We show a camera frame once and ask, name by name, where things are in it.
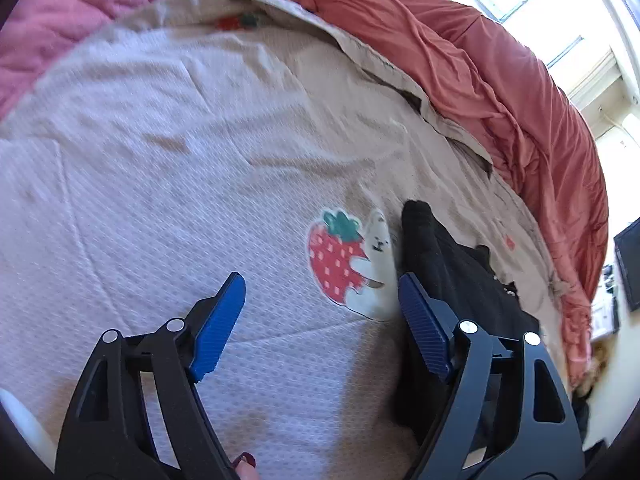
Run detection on salmon red duvet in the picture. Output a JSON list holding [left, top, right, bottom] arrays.
[[300, 0, 612, 367]]

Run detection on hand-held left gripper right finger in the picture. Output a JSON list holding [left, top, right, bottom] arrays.
[[398, 272, 586, 480]]

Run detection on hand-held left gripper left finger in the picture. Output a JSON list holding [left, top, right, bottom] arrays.
[[55, 272, 247, 480]]

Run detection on black monitor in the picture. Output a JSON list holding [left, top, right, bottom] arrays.
[[614, 224, 640, 312]]

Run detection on person's left hand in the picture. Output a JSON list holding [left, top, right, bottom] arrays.
[[233, 451, 260, 480]]

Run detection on beige strawberry print blanket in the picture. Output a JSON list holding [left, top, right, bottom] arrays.
[[0, 0, 576, 480]]

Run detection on cluttered white desk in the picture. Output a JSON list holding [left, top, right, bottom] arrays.
[[592, 264, 623, 341]]

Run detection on brown furry thing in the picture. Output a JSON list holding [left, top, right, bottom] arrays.
[[589, 341, 609, 390]]

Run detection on pink quilted blanket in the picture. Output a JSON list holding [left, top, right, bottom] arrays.
[[0, 0, 307, 117]]

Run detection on white rounded object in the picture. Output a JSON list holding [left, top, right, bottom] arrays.
[[0, 389, 57, 473]]

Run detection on black shorts with orange waistband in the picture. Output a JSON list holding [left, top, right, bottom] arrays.
[[392, 200, 542, 433]]

